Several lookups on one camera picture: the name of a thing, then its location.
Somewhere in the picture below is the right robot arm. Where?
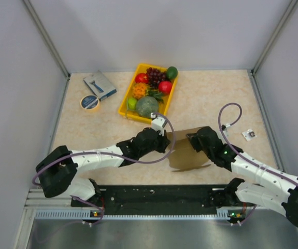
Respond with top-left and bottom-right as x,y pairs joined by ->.
187,127 -> 298,228

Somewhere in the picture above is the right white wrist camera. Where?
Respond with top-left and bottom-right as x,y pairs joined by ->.
221,124 -> 229,137

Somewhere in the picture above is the red pomegranate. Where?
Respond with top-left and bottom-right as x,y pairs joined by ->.
158,81 -> 173,95

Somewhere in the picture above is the dark red grape bunch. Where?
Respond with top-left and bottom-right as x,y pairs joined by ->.
146,67 -> 167,89

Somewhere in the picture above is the grey slotted cable duct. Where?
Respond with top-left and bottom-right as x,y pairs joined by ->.
35,209 -> 231,220

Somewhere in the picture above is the razor package box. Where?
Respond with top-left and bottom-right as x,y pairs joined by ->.
83,71 -> 117,101

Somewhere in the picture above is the masking tape roll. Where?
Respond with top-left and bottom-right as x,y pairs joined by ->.
80,95 -> 100,112

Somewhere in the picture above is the green cantaloupe melon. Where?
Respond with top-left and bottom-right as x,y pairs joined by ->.
136,96 -> 159,118

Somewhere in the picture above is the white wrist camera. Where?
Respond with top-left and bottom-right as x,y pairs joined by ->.
150,113 -> 167,136
221,124 -> 229,137

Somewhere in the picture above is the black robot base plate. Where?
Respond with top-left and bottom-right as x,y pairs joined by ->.
70,184 -> 245,216

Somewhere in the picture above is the red apple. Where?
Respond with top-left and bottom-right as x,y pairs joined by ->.
135,73 -> 148,84

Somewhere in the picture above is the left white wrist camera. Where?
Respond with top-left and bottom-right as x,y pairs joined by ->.
150,113 -> 167,136

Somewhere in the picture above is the small white tag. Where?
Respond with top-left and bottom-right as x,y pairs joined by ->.
242,129 -> 257,141

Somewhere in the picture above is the brown cardboard paper box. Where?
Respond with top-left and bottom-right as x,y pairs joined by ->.
168,127 -> 210,172

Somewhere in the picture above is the orange pineapple fruit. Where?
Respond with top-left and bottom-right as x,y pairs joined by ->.
132,83 -> 164,103

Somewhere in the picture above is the yellow plastic tray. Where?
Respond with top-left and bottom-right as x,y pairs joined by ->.
118,63 -> 178,124

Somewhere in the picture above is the green avocado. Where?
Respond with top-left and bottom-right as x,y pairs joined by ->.
166,66 -> 178,80

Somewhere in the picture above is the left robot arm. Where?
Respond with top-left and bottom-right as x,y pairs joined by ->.
36,128 -> 170,206

